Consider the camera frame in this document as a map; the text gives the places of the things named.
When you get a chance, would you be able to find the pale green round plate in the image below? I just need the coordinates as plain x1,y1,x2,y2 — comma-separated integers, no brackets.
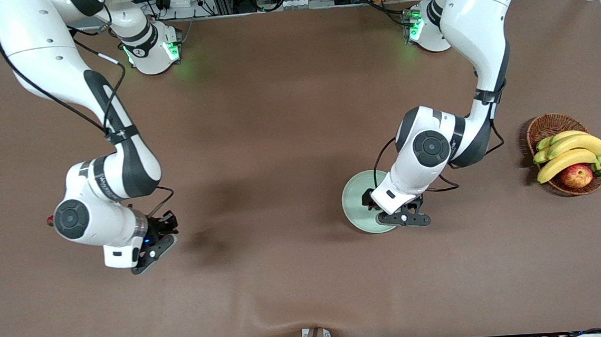
339,168,398,236

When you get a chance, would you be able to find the red yellow apple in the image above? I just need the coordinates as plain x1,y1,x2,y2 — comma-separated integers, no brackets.
558,163,594,190

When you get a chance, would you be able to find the brown table cloth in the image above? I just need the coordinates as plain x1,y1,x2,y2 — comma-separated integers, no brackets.
0,0,601,337

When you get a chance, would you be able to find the white power strip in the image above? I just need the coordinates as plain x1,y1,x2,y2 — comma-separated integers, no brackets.
154,0,196,11

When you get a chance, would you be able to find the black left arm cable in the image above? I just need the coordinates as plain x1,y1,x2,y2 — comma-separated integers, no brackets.
368,86,509,198

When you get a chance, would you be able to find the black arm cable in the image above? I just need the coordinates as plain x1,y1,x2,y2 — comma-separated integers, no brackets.
0,9,178,232
368,86,509,198

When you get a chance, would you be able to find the white terminal block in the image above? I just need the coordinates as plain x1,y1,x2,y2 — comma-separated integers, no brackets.
281,0,335,11

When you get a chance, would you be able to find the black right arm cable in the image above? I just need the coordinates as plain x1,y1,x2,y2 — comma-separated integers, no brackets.
0,9,178,232

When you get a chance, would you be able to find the brown wicker basket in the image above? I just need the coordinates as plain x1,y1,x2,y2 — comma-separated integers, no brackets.
524,110,601,199

